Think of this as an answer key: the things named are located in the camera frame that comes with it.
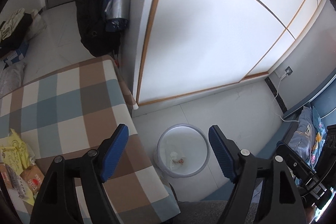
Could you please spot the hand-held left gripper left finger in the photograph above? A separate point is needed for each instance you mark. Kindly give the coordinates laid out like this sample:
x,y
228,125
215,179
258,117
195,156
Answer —
x,y
115,153

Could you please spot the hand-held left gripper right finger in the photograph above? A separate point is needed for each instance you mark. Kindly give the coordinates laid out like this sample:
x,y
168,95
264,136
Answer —
x,y
220,153

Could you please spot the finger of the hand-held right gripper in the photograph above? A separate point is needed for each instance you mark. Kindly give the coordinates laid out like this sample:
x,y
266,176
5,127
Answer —
x,y
294,158

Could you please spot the white trash bin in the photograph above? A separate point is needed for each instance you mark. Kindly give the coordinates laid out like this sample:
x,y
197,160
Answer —
x,y
194,150

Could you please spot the brown snack wrapper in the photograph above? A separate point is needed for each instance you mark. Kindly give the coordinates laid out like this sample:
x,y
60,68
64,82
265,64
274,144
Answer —
x,y
31,176

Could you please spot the yellow plastic bag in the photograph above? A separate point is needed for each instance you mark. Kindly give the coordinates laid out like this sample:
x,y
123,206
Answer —
x,y
13,153

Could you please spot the person's right leg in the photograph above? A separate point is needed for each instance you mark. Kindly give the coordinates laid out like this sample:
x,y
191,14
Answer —
x,y
204,213

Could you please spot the checkered tablecloth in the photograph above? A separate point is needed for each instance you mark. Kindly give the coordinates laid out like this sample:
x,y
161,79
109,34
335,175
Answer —
x,y
65,108

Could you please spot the black marble trim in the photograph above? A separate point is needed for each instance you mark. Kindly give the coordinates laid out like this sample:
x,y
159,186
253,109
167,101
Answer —
x,y
274,92

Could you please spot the orange black object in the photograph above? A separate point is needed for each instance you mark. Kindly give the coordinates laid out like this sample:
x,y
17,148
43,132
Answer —
x,y
117,61

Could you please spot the grey green snack wrapper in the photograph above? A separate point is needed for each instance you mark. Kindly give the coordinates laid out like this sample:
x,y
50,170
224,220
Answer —
x,y
15,182

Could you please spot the white wardrobe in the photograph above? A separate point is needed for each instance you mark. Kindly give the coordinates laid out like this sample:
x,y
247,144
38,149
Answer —
x,y
210,29

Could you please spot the grey plastic bag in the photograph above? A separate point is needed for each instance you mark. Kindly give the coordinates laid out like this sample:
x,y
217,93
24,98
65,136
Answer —
x,y
10,77

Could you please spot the black hanging bag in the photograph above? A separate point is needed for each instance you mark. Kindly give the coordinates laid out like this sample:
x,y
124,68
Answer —
x,y
92,16

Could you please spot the blue cardboard box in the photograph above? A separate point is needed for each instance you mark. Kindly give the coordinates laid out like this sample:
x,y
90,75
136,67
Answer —
x,y
18,53

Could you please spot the white plastic bag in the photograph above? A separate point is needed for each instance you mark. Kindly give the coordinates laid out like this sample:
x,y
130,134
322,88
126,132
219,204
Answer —
x,y
36,26

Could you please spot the black clothes pile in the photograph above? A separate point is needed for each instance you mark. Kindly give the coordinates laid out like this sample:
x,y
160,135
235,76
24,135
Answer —
x,y
18,32

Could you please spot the beige cloth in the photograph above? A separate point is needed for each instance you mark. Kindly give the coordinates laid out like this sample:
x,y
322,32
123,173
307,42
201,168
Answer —
x,y
11,22

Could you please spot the blue bed frame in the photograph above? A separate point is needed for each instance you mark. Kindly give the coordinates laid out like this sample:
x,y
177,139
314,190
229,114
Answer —
x,y
267,148

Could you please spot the wall socket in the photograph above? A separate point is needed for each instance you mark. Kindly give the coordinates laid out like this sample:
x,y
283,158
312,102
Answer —
x,y
289,71

